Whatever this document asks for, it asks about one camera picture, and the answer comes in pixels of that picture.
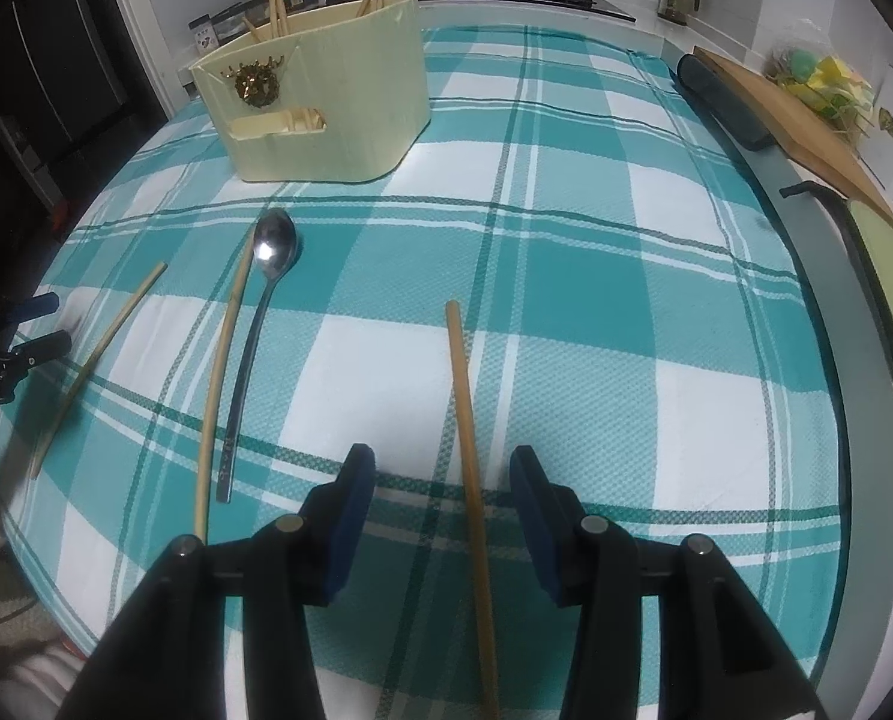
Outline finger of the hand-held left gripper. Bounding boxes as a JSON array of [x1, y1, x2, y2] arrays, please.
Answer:
[[8, 328, 73, 374], [10, 292, 62, 323]]

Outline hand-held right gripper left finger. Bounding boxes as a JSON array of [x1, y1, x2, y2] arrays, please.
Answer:
[[56, 444, 379, 720]]

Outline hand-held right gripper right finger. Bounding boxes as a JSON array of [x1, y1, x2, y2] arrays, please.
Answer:
[[508, 445, 826, 720]]

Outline metal spoon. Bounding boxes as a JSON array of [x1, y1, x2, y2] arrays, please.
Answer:
[[216, 208, 299, 505]]

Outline cream utensil holder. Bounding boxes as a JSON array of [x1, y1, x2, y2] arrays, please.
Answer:
[[189, 0, 431, 185]]

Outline teal plaid tablecloth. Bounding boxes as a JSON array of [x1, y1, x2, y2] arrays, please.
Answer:
[[4, 24, 845, 720]]

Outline black tray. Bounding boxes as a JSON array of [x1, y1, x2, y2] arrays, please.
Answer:
[[675, 52, 781, 151]]

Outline wooden cutting board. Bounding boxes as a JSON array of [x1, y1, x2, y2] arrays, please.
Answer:
[[693, 46, 893, 233]]

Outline clear bag yellow green contents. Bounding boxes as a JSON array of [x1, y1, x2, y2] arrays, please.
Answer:
[[765, 45, 879, 143]]

